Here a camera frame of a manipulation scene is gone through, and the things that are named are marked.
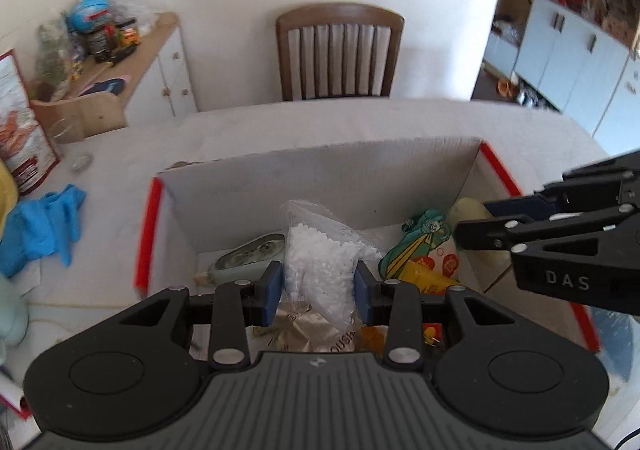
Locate shiny foil packet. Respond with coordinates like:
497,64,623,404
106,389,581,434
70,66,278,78
252,302,359,356

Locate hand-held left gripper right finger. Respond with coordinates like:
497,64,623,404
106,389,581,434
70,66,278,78
354,263,527,372

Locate white sideboard with wooden top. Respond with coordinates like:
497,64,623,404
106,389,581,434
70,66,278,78
74,12,199,119

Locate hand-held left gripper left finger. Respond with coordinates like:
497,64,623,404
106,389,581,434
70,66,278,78
114,260,284,372

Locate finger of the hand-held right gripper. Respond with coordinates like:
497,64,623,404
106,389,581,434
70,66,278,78
483,148,640,222
453,202,640,317

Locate brown slatted wooden chair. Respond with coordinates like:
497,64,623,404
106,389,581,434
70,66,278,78
275,3,406,103

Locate beige oblong stone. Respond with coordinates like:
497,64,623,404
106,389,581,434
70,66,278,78
447,197,502,272

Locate red and white snack bag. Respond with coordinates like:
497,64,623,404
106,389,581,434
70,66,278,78
0,48,61,196

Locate orange labelled jar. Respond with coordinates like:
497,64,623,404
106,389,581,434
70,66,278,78
114,18,139,49

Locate glass terrarium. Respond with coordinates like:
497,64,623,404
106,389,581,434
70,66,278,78
34,12,76,87

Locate small yellow box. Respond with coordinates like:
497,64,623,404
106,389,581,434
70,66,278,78
397,259,462,296

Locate blue globe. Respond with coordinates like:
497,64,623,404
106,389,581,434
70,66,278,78
67,0,114,34

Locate drinking glass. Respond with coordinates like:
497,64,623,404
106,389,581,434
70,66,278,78
47,117,94,174

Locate dark glass jar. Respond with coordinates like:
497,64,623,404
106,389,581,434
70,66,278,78
87,27,114,64

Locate blue rubber gloves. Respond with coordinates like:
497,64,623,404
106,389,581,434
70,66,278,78
0,183,87,279

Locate clear bag of white granules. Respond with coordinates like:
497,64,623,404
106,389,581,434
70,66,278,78
280,199,387,332

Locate green hair doll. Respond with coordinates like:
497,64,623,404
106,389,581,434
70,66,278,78
378,209,464,282

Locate dark mouse pad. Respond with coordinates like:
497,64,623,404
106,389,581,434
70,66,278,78
79,75,132,96

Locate grey hallway cabinet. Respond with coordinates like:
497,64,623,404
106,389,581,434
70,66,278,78
482,0,640,157

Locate red and white cardboard box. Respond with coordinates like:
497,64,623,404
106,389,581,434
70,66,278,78
134,136,602,357

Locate light blue table mat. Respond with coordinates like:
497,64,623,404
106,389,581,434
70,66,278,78
589,307,634,382

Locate clear plastic bag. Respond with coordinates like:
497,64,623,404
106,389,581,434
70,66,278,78
112,0,162,36

